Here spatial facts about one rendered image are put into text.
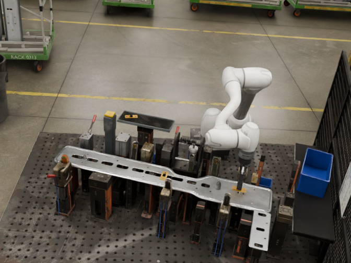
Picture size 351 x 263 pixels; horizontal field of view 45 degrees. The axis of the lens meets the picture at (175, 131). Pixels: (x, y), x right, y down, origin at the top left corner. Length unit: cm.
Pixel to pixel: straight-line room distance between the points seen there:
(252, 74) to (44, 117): 304
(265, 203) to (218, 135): 54
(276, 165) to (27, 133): 277
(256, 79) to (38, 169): 165
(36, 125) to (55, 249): 261
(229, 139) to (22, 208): 142
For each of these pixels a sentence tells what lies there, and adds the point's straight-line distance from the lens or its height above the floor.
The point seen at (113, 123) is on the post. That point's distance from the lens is 294.
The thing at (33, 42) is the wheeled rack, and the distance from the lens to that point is 647.
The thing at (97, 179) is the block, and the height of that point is 103.
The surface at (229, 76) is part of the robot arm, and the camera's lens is 273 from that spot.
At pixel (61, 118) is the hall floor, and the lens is 516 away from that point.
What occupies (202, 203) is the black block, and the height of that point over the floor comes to 99.
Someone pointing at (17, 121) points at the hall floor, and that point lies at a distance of 518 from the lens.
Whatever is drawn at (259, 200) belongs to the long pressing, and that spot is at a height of 100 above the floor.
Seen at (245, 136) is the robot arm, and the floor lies 143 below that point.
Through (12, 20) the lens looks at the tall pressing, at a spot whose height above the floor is 61.
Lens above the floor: 266
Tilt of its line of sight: 33 degrees down
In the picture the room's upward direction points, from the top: 5 degrees clockwise
